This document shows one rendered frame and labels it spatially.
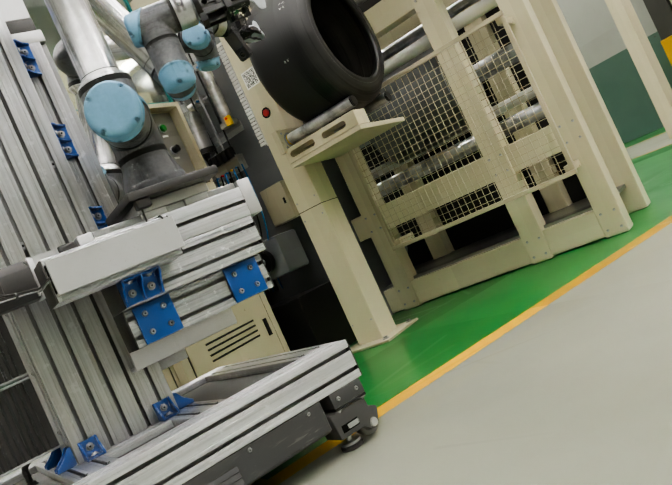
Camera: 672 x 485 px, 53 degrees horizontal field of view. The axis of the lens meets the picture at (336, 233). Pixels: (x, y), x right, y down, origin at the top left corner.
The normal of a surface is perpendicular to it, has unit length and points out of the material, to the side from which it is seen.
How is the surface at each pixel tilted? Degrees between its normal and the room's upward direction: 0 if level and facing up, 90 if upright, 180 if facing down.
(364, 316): 90
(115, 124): 97
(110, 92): 98
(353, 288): 90
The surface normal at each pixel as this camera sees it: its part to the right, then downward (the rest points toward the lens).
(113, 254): 0.49, -0.24
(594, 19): -0.77, 0.34
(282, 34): -0.56, 0.13
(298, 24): 0.07, -0.16
